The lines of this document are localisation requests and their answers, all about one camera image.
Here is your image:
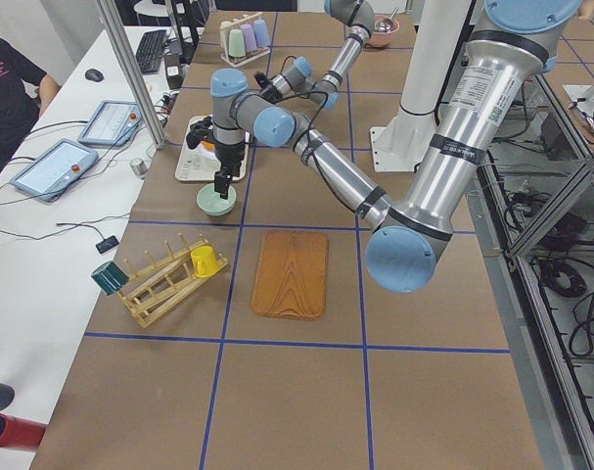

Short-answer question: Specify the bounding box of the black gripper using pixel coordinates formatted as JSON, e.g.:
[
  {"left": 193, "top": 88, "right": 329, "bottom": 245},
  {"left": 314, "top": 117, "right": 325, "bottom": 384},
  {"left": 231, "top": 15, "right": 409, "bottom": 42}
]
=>
[
  {"left": 213, "top": 141, "right": 246, "bottom": 199},
  {"left": 253, "top": 71, "right": 287, "bottom": 102}
]

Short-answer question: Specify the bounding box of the white round plate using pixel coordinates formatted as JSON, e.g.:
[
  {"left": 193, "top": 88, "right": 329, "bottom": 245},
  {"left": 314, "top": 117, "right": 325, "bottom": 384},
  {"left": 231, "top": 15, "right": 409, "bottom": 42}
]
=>
[{"left": 198, "top": 141, "right": 249, "bottom": 165}]

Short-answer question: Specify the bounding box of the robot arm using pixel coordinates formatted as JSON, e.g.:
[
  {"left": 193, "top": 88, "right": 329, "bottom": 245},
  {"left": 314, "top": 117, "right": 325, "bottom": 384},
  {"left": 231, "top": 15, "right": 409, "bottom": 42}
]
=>
[
  {"left": 210, "top": 1, "right": 579, "bottom": 293},
  {"left": 255, "top": 0, "right": 375, "bottom": 110}
]

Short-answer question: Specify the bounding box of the cream bear tray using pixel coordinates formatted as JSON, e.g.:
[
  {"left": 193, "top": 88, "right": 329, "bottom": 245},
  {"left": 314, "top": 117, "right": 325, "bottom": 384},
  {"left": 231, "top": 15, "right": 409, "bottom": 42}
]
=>
[{"left": 174, "top": 115, "right": 253, "bottom": 182}]

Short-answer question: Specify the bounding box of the green ceramic bowl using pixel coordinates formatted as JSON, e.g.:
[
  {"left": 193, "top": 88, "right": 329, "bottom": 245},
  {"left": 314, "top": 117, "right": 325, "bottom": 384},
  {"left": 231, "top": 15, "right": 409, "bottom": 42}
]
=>
[{"left": 196, "top": 183, "right": 237, "bottom": 216}]

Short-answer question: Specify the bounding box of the green cup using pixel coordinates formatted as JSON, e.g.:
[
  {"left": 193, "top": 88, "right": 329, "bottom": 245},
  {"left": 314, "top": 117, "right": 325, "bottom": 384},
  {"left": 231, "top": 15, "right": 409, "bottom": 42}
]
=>
[{"left": 228, "top": 28, "right": 246, "bottom": 61}]

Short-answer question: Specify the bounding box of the purple cup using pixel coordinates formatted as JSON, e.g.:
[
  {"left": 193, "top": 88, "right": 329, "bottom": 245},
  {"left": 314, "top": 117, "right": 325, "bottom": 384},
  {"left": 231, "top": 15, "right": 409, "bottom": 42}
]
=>
[{"left": 240, "top": 23, "right": 257, "bottom": 54}]

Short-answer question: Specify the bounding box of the blue cup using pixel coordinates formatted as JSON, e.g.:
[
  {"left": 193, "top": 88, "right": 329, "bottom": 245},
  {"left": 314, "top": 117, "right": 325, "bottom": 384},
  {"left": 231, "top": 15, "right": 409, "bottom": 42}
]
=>
[{"left": 252, "top": 18, "right": 270, "bottom": 48}]

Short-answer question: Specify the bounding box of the yellow mug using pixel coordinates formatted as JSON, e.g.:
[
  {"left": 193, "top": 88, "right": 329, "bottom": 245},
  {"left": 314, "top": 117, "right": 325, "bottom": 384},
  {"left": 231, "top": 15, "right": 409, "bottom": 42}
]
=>
[{"left": 190, "top": 245, "right": 220, "bottom": 278}]

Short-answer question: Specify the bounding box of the small metal cylinder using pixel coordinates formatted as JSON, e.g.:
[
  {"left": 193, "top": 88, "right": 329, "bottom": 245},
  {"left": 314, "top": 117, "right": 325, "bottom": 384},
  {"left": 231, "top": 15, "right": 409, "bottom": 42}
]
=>
[{"left": 129, "top": 158, "right": 148, "bottom": 179}]

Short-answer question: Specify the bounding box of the brown wooden cutting board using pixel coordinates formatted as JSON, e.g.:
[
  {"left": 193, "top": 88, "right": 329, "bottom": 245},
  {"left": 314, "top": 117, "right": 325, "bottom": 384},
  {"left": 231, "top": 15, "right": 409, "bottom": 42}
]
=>
[{"left": 251, "top": 230, "right": 329, "bottom": 320}]

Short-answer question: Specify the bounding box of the pink bowl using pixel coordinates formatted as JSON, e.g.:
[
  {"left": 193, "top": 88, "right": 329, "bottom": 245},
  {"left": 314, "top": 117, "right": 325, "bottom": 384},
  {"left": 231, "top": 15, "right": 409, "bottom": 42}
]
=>
[{"left": 367, "top": 20, "right": 399, "bottom": 48}]

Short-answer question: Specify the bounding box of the black keyboard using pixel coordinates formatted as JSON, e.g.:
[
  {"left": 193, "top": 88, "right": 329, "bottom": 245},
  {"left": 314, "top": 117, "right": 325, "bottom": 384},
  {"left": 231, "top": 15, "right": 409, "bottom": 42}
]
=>
[{"left": 135, "top": 29, "right": 168, "bottom": 74}]

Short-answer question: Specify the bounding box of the upper teach pendant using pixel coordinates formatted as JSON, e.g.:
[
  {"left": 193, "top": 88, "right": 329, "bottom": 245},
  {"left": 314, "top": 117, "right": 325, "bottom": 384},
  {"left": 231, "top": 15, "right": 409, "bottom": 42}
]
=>
[{"left": 78, "top": 100, "right": 142, "bottom": 147}]

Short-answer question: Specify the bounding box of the teach pendant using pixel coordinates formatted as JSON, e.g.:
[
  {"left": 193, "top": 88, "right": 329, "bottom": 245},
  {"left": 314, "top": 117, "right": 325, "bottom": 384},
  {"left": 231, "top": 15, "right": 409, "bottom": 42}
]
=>
[
  {"left": 78, "top": 100, "right": 142, "bottom": 147},
  {"left": 10, "top": 139, "right": 99, "bottom": 202}
]

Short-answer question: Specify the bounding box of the small black device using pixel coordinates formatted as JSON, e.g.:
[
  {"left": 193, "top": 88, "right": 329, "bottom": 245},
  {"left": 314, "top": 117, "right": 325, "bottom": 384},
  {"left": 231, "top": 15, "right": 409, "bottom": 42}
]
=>
[{"left": 95, "top": 236, "right": 119, "bottom": 255}]

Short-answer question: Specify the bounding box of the wooden peg drying rack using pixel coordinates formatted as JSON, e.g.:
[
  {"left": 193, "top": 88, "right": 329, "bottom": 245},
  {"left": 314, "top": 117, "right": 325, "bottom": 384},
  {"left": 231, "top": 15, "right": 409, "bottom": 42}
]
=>
[{"left": 115, "top": 234, "right": 229, "bottom": 328}]

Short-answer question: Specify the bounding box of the metal scoop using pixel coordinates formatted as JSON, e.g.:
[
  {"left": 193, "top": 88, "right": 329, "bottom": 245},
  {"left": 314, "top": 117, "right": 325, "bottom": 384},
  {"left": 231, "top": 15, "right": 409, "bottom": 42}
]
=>
[{"left": 374, "top": 8, "right": 399, "bottom": 33}]

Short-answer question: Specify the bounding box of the dark green mug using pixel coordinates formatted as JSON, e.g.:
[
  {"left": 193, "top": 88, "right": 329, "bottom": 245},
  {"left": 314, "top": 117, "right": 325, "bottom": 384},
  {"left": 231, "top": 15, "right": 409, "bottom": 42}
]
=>
[{"left": 91, "top": 260, "right": 129, "bottom": 296}]

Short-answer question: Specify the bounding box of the black computer mouse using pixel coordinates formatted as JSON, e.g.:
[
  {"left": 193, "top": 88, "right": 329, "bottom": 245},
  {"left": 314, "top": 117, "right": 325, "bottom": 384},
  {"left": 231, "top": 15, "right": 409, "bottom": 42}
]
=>
[{"left": 84, "top": 69, "right": 104, "bottom": 82}]

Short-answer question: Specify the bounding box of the lower teach pendant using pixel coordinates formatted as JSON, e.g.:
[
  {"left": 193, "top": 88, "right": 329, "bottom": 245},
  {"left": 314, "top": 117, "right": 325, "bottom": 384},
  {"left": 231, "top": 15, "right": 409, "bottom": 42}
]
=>
[{"left": 10, "top": 139, "right": 99, "bottom": 202}]

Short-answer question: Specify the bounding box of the seated person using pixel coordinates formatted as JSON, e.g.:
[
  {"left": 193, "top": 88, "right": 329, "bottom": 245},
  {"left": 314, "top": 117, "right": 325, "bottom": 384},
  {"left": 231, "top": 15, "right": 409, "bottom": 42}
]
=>
[{"left": 0, "top": 38, "right": 61, "bottom": 172}]

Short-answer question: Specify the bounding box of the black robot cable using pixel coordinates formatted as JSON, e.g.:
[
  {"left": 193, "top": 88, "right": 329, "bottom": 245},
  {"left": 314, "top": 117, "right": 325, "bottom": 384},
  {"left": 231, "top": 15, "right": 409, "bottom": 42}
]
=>
[{"left": 279, "top": 54, "right": 307, "bottom": 79}]

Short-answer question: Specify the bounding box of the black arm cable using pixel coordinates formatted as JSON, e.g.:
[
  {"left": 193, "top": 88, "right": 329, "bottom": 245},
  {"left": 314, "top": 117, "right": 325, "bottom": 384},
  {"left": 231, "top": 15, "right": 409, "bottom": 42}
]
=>
[{"left": 296, "top": 90, "right": 332, "bottom": 163}]

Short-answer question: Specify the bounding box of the white wire cup rack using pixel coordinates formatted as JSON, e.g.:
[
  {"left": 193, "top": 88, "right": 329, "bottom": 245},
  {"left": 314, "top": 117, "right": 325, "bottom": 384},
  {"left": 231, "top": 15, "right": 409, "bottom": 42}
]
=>
[{"left": 220, "top": 12, "right": 271, "bottom": 68}]

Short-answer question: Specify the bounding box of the aluminium frame post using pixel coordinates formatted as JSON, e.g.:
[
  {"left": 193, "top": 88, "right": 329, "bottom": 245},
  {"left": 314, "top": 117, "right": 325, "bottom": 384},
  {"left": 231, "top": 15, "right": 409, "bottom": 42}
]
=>
[{"left": 96, "top": 0, "right": 166, "bottom": 150}]

